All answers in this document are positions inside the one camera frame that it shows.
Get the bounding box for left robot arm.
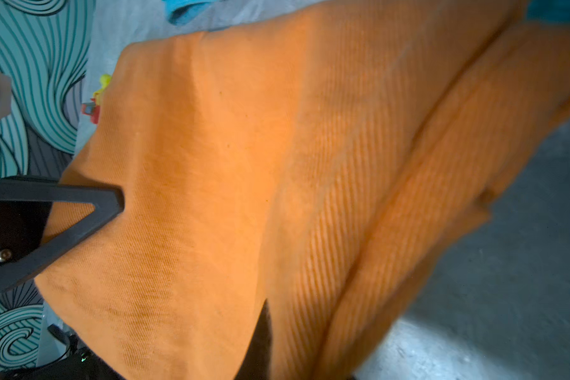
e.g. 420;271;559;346
0;325;123;380

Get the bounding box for teal plastic basket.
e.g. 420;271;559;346
526;0;570;24

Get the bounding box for orange pants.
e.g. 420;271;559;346
35;1;570;379

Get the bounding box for red yellow toy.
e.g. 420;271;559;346
81;74;112;125

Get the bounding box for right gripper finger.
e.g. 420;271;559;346
0;177;124;295

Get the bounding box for teal pants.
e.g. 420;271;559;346
164;0;221;26

